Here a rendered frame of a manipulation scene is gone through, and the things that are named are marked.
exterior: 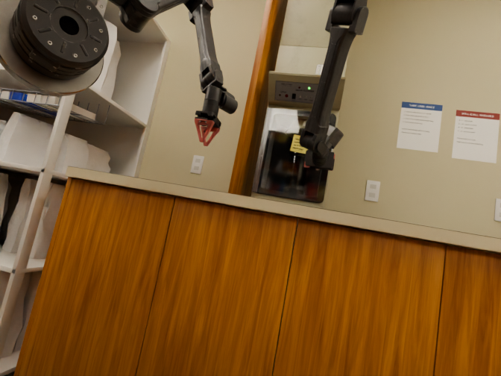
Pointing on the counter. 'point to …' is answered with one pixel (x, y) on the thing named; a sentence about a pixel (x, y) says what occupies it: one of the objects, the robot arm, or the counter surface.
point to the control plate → (295, 91)
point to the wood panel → (257, 98)
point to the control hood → (300, 82)
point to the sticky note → (297, 145)
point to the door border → (262, 150)
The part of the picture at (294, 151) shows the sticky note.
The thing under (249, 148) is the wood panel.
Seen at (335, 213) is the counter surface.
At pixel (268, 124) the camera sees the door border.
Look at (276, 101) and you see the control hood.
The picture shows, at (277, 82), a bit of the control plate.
